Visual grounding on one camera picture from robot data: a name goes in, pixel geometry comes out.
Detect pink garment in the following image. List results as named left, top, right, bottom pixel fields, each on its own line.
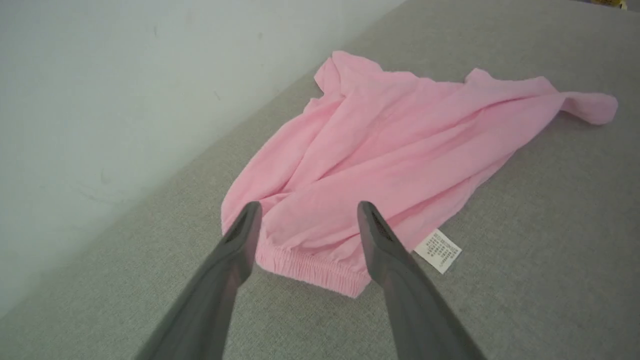
left=221, top=50, right=619, bottom=299

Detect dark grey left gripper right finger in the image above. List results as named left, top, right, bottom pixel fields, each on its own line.
left=357, top=201, right=488, bottom=360

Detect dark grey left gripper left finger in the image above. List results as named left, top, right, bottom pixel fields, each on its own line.
left=135, top=201, right=263, bottom=360

